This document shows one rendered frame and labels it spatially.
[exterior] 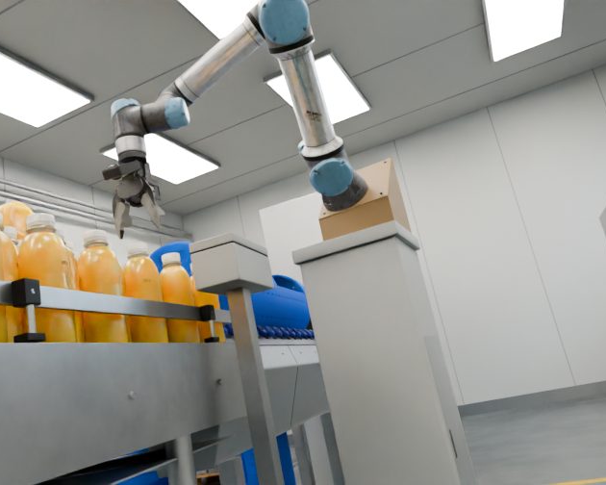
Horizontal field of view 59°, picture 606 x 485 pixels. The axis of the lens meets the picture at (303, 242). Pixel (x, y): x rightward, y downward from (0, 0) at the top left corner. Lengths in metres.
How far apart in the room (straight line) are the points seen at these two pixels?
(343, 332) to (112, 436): 0.82
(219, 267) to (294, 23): 0.60
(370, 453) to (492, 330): 4.91
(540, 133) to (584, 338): 2.29
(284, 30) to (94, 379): 0.88
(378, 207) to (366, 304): 0.30
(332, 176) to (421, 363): 0.54
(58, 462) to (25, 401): 0.09
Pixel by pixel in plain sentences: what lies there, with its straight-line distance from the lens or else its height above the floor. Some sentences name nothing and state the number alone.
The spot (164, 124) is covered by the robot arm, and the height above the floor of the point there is 1.47.
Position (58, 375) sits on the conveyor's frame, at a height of 0.85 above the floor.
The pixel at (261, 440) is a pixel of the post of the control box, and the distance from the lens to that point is 1.14.
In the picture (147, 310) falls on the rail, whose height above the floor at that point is 0.96.
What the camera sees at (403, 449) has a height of 0.56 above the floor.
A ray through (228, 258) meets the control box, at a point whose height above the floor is 1.05.
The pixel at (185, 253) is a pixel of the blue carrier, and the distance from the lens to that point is 1.54.
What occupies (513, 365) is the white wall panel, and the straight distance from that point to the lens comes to 6.33.
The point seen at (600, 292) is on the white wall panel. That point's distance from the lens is 6.36.
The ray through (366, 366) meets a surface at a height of 0.79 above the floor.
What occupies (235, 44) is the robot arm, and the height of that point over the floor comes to 1.66.
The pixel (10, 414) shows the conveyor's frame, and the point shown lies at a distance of 0.71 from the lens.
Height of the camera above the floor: 0.79
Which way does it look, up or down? 14 degrees up
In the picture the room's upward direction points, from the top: 12 degrees counter-clockwise
